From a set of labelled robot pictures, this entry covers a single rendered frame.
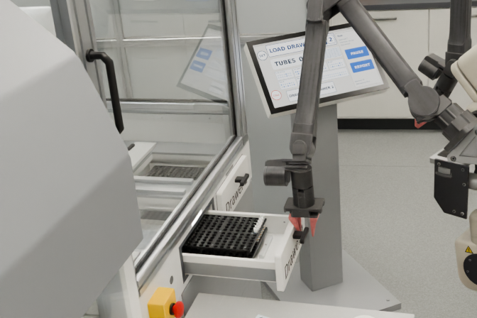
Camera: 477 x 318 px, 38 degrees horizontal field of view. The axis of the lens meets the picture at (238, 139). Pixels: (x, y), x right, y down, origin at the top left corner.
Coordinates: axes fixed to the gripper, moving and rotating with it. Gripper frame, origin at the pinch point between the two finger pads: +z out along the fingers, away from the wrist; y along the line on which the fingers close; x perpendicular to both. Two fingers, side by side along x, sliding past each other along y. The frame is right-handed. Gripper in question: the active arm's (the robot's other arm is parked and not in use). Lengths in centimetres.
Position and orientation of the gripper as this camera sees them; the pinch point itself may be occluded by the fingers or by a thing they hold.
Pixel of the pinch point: (306, 232)
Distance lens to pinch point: 191.6
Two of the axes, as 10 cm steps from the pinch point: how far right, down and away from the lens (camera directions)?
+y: -9.6, 0.0, 2.9
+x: -2.7, 3.9, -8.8
